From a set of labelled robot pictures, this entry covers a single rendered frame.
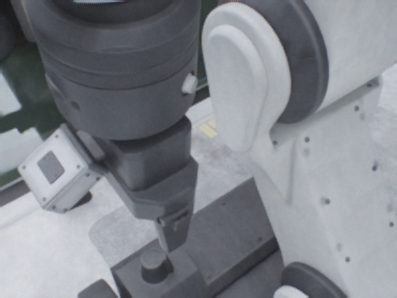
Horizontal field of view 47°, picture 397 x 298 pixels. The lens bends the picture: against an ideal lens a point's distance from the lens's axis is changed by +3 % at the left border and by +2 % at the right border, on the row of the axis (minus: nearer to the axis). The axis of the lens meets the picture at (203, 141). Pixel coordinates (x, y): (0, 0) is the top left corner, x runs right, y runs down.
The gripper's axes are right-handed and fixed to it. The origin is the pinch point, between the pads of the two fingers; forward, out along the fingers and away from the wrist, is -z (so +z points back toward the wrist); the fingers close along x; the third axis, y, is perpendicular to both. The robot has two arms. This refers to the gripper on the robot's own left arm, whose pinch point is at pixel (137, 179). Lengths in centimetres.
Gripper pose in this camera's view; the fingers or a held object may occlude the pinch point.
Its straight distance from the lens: 37.7
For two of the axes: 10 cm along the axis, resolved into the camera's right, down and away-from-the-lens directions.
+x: -6.0, -6.5, 4.6
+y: -8.0, 4.5, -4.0
